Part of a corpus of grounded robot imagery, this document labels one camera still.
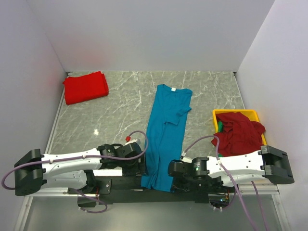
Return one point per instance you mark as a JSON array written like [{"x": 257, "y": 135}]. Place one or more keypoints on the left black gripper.
[{"x": 143, "y": 167}]

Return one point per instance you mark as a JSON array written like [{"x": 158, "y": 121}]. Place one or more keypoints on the yellow plastic bin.
[{"x": 255, "y": 115}]

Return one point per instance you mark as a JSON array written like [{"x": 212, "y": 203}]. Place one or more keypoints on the dark red t shirt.
[{"x": 240, "y": 137}]

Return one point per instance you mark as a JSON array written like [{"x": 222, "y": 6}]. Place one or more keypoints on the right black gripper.
[{"x": 172, "y": 168}]

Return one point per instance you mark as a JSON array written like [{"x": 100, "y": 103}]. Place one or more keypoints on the black base beam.
[{"x": 123, "y": 189}]

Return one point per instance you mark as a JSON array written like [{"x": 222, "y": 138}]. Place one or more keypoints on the blue t shirt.
[{"x": 165, "y": 133}]

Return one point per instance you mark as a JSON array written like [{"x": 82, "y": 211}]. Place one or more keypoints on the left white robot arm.
[{"x": 36, "y": 171}]

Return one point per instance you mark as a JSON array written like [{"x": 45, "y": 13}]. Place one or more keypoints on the aluminium frame rail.
[{"x": 263, "y": 188}]

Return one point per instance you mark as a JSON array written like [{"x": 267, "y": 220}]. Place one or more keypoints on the green t shirt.
[{"x": 220, "y": 126}]

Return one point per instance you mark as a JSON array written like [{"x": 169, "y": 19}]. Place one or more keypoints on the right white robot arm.
[{"x": 217, "y": 175}]

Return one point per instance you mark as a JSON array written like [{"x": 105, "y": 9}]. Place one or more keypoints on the folded red t shirt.
[{"x": 85, "y": 88}]

